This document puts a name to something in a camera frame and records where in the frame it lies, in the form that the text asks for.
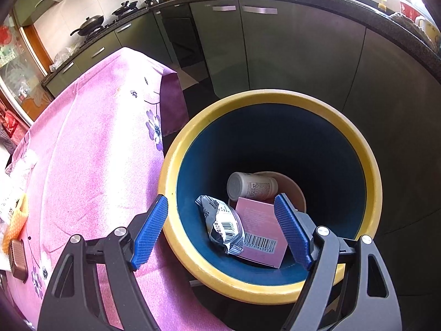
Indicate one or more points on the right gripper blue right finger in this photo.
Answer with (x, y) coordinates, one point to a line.
(296, 229)

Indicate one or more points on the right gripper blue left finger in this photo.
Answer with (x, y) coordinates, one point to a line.
(145, 229)

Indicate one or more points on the pink cardboard box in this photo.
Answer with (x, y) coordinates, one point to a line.
(264, 241)

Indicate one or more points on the white plastic bottle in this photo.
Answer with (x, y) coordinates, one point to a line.
(251, 186)

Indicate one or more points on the grey foil snack bag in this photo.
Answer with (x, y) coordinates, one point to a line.
(223, 224)

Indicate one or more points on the red instant noodle cup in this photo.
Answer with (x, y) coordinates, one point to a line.
(289, 187)

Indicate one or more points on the yellow blue trash bin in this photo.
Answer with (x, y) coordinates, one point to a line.
(225, 170)

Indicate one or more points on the green kitchen cabinets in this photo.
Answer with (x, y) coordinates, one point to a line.
(358, 60)

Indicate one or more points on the pink floral tablecloth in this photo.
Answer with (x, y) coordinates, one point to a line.
(89, 164)

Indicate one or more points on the orange foam fruit net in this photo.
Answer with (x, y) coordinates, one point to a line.
(17, 222)

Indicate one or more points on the brown plastic comb brush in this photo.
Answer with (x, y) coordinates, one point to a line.
(18, 263)

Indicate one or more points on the plastic bag on counter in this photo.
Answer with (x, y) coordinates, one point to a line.
(61, 57)

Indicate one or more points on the glass sliding door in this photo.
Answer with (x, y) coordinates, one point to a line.
(20, 76)

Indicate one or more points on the black wok with lid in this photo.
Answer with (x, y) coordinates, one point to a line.
(91, 24)

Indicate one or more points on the small black pot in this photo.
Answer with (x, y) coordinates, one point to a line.
(125, 7)

